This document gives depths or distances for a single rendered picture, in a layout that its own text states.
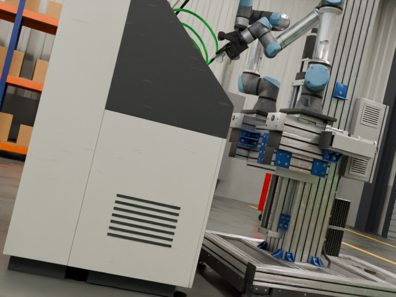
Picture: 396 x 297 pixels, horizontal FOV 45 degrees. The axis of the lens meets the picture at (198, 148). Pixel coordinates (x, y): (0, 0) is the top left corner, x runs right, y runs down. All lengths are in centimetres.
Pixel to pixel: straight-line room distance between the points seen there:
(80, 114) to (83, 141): 12
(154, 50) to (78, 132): 50
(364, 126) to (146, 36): 140
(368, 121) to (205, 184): 115
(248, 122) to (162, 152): 87
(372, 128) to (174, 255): 141
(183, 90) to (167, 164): 35
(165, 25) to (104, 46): 29
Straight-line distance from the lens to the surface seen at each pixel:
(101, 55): 222
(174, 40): 226
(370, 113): 296
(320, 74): 246
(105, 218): 222
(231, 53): 256
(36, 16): 772
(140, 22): 226
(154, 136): 220
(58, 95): 221
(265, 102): 300
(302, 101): 258
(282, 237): 283
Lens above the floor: 68
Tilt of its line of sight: 1 degrees up
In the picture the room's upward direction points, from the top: 13 degrees clockwise
